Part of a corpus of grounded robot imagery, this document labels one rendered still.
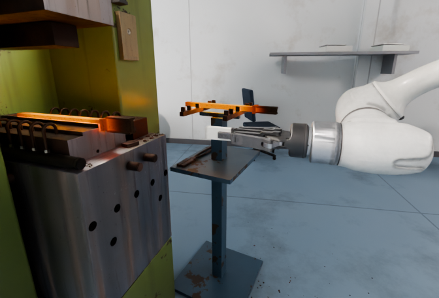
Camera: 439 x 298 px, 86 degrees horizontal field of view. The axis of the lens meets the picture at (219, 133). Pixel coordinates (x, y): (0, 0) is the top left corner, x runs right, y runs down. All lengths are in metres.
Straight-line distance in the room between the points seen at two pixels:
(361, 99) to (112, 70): 0.84
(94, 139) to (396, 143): 0.70
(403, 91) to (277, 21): 3.04
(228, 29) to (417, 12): 2.33
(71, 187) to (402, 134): 0.70
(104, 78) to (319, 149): 0.83
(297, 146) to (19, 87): 1.02
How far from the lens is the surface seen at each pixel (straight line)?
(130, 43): 1.05
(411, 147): 0.53
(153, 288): 1.10
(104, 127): 0.74
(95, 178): 0.68
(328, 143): 0.50
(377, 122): 0.54
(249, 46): 3.56
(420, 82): 0.65
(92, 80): 1.10
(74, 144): 0.70
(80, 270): 0.82
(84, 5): 0.75
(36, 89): 1.22
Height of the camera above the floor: 1.14
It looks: 15 degrees down
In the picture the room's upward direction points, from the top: straight up
